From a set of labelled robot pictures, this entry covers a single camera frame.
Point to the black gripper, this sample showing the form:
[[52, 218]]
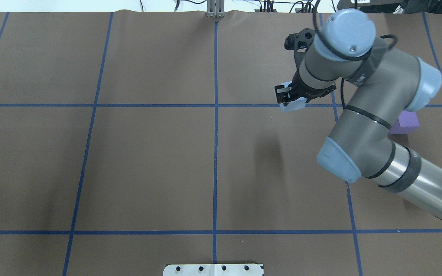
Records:
[[308, 90]]

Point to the light blue foam block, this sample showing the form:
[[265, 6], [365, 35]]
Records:
[[298, 102]]

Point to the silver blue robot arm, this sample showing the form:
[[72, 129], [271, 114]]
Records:
[[388, 81]]

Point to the purple foam block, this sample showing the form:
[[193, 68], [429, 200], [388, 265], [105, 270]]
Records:
[[406, 123]]

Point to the aluminium frame post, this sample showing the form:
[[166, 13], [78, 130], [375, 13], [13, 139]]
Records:
[[215, 8]]

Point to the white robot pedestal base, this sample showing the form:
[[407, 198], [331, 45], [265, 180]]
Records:
[[242, 269]]

